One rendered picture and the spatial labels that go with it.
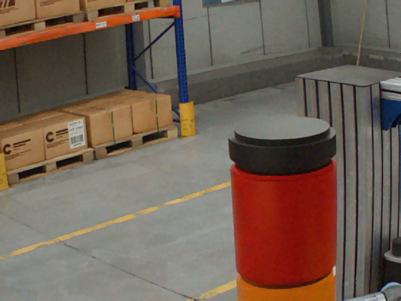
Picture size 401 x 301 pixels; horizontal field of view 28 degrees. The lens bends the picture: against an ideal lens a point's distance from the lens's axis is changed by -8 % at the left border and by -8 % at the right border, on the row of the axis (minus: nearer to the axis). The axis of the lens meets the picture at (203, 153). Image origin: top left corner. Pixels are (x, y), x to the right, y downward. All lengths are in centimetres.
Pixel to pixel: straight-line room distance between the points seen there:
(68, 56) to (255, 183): 1040
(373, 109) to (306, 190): 182
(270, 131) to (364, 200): 185
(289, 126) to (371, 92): 179
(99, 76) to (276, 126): 1069
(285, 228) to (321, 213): 2
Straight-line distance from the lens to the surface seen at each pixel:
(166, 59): 1174
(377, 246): 232
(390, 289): 214
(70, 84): 1081
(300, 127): 38
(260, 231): 38
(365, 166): 219
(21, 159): 904
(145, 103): 994
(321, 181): 37
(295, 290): 39
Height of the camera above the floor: 243
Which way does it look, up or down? 15 degrees down
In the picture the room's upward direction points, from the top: 4 degrees counter-clockwise
